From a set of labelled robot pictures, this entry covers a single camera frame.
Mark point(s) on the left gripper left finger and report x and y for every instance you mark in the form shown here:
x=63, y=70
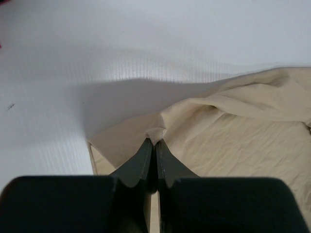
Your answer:
x=131, y=206

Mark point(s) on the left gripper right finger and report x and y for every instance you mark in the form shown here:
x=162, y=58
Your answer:
x=179, y=194

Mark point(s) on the beige t shirt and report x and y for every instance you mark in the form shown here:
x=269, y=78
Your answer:
x=249, y=141

